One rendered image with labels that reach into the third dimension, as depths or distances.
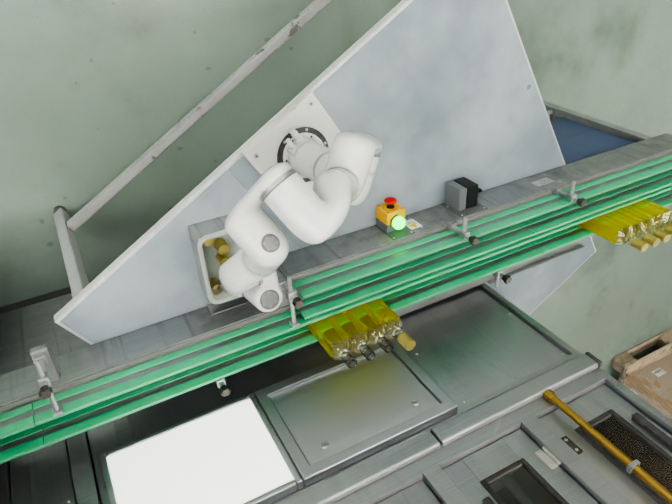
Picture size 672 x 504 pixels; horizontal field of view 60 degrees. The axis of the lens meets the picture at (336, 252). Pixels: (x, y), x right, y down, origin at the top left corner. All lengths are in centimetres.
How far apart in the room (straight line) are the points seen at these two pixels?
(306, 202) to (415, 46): 83
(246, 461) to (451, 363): 69
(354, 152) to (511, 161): 105
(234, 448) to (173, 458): 16
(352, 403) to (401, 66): 97
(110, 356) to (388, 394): 77
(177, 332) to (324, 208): 76
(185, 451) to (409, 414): 60
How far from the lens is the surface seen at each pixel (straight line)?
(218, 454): 161
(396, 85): 179
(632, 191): 249
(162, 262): 168
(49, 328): 228
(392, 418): 164
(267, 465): 156
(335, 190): 112
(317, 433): 162
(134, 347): 171
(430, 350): 189
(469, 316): 204
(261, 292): 142
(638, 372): 541
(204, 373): 170
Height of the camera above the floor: 219
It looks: 50 degrees down
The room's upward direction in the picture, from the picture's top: 134 degrees clockwise
